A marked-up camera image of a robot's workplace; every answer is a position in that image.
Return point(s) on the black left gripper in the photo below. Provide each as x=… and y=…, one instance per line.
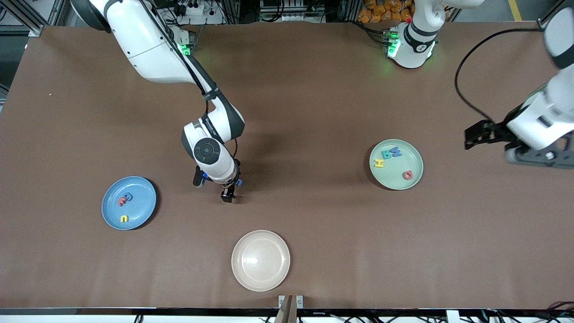
x=497, y=131

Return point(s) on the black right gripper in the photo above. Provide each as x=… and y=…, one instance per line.
x=228, y=190

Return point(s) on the blue foam letter a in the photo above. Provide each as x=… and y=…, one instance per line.
x=130, y=196

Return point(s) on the red foam letter Q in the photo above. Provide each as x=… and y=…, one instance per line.
x=404, y=175

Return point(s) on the blue foam capital M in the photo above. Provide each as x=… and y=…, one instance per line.
x=396, y=153

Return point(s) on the red foam letter w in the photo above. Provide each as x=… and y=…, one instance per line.
x=122, y=201

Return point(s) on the teal foam letter R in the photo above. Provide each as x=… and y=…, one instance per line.
x=385, y=155

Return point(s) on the yellow foam letter H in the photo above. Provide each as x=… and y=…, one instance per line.
x=379, y=163

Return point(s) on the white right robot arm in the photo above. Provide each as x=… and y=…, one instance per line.
x=152, y=49

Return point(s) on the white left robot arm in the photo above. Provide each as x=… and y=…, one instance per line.
x=545, y=121

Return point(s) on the blue round plate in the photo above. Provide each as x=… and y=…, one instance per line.
x=134, y=211

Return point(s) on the beige round plate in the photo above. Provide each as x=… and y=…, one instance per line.
x=260, y=260

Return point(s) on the green round plate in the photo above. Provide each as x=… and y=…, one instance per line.
x=396, y=181

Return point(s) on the orange packaged items heap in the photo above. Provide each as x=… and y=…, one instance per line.
x=381, y=11

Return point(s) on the white power strip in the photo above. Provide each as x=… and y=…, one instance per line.
x=197, y=11

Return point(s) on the metal equipment rack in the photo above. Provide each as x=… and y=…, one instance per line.
x=291, y=11

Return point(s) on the aluminium frame post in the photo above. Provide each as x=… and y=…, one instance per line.
x=36, y=24
x=548, y=13

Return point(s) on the metal table edge bracket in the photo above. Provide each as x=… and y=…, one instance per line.
x=290, y=309

